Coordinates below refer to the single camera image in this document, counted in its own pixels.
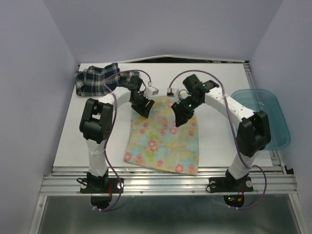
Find teal plastic bin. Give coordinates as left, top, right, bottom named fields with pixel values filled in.
left=230, top=88, right=291, bottom=151

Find aluminium frame rails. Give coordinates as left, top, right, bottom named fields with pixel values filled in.
left=29, top=58, right=308, bottom=234

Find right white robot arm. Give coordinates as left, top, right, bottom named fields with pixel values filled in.
left=167, top=70, right=271, bottom=193

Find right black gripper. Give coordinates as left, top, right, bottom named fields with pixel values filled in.
left=171, top=96, right=202, bottom=128

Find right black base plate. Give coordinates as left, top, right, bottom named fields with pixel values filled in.
left=206, top=176, right=254, bottom=194

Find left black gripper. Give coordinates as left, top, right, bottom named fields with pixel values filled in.
left=130, top=92, right=155, bottom=118

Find navy plaid skirt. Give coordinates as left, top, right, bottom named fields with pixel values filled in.
left=75, top=63, right=139, bottom=97

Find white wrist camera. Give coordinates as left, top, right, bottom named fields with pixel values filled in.
left=143, top=86, right=159, bottom=98
left=167, top=88, right=186, bottom=102

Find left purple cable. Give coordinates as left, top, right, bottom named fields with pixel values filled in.
left=103, top=70, right=153, bottom=212

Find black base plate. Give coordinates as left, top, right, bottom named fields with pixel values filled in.
left=206, top=176, right=254, bottom=194
left=76, top=177, right=124, bottom=194

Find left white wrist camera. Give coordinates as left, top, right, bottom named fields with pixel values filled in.
left=143, top=86, right=159, bottom=98

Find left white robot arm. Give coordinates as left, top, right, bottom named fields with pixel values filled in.
left=78, top=76, right=158, bottom=193

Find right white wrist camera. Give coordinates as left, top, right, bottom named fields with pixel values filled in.
left=167, top=88, right=186, bottom=102

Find pastel tie-dye skirt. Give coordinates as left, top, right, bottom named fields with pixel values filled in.
left=124, top=96, right=199, bottom=176

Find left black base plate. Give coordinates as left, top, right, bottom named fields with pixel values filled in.
left=76, top=177, right=124, bottom=194

